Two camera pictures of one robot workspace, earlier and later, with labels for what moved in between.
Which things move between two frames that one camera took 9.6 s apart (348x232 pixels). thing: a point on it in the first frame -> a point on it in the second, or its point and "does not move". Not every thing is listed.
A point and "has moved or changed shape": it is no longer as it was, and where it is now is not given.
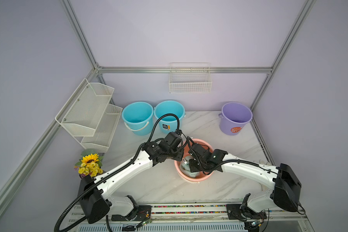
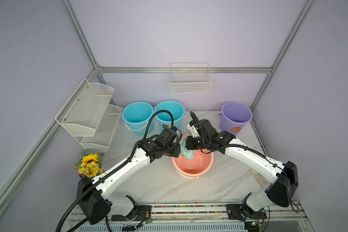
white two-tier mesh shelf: (89, 116) does not move
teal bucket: (169, 123) does not move
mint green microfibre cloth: (185, 167) has moved or changed shape
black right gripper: (193, 168) -> (191, 146)
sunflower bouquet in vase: (90, 164) does not move
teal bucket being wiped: (137, 117) does not move
